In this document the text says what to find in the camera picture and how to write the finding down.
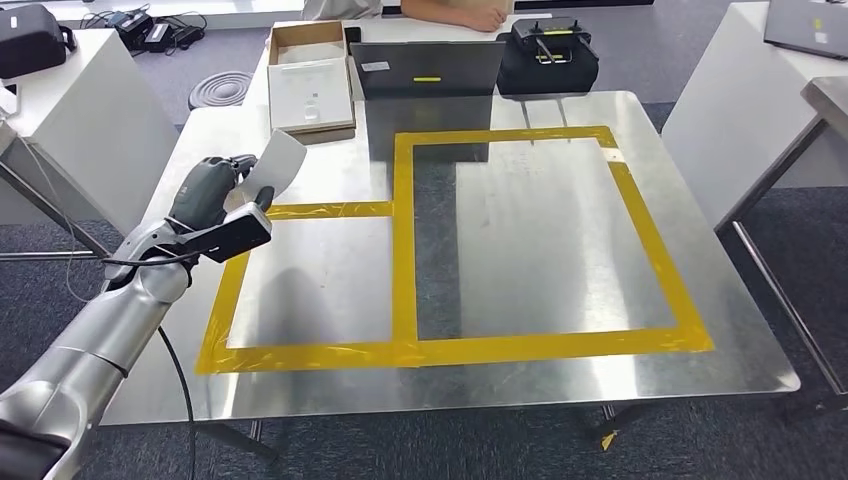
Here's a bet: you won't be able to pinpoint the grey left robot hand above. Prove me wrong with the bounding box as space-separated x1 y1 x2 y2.
166 154 276 230

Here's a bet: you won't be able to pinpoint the open cardboard box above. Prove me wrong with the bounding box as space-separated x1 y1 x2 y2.
266 19 358 137

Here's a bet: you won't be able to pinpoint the yellow tape on workbench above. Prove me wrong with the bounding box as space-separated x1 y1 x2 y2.
195 125 715 377

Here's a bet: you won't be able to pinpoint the grey laptop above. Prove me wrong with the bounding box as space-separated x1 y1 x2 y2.
348 40 507 102
763 0 848 62

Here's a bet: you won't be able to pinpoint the white table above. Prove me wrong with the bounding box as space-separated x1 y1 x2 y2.
0 27 181 234
241 11 554 111
661 0 848 231

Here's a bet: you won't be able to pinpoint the black power adapters with cables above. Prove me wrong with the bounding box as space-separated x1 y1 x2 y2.
82 5 209 56

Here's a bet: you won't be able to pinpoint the black equipment case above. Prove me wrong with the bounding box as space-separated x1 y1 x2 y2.
495 17 602 97

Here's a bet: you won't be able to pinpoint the person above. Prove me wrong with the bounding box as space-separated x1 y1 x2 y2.
301 0 517 34

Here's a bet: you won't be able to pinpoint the black carrying bag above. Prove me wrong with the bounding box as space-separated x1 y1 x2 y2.
0 3 79 81

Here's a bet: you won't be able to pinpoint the grey round stool base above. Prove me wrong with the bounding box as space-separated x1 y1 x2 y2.
188 70 256 111

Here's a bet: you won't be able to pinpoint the white plastic shell part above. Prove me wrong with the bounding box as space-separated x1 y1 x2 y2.
225 128 309 213

